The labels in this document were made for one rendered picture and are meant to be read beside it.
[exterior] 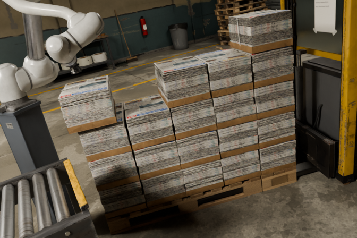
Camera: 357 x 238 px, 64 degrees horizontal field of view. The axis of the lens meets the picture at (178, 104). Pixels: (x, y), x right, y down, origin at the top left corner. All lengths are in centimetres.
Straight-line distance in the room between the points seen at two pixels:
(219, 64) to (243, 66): 17
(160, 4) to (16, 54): 424
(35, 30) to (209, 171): 145
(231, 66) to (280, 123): 58
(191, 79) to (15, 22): 685
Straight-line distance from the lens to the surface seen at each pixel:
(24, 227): 125
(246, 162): 216
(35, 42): 198
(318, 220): 218
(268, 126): 211
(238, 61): 187
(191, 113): 186
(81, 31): 139
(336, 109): 249
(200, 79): 181
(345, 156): 233
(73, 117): 177
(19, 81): 202
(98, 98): 172
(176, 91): 179
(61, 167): 159
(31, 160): 211
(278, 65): 200
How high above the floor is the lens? 147
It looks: 20 degrees down
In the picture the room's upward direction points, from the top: 10 degrees counter-clockwise
